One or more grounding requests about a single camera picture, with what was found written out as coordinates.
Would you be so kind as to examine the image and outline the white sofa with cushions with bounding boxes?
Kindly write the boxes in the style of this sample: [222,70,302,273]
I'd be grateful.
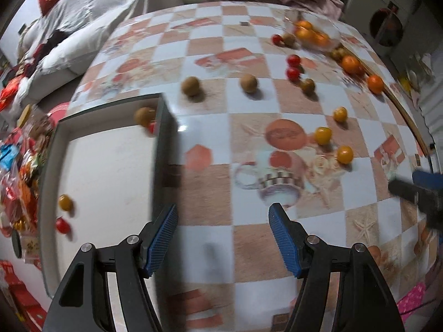
[16,0,181,101]

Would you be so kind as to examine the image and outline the round dark red disc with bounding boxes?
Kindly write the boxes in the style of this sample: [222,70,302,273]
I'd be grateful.
[369,7,404,46]

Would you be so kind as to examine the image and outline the clear plastic bowl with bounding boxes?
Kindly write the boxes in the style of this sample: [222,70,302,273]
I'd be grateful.
[284,9,342,52]

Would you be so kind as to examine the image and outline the grey box with white inside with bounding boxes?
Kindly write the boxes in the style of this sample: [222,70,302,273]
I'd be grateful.
[37,93,179,300]

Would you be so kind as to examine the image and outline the red gift box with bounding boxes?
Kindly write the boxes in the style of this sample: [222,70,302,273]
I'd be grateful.
[0,259,47,332]

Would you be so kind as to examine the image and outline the checkered printed tablecloth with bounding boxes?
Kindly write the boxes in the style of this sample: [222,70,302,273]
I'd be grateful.
[66,2,437,332]

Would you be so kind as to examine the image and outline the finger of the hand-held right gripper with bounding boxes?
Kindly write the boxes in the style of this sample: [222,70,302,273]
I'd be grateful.
[412,170,443,190]
[388,179,420,203]

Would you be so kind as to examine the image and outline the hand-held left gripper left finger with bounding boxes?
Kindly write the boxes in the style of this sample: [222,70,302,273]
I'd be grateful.
[42,204,179,332]

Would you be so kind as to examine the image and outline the pink patterned packet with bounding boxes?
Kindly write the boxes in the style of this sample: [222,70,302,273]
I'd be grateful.
[396,282,427,315]

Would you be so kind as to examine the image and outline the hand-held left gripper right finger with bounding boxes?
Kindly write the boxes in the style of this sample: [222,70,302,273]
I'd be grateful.
[269,203,405,332]

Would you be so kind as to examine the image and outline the pile of snack packets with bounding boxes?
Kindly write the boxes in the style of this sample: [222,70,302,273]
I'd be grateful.
[0,104,58,260]

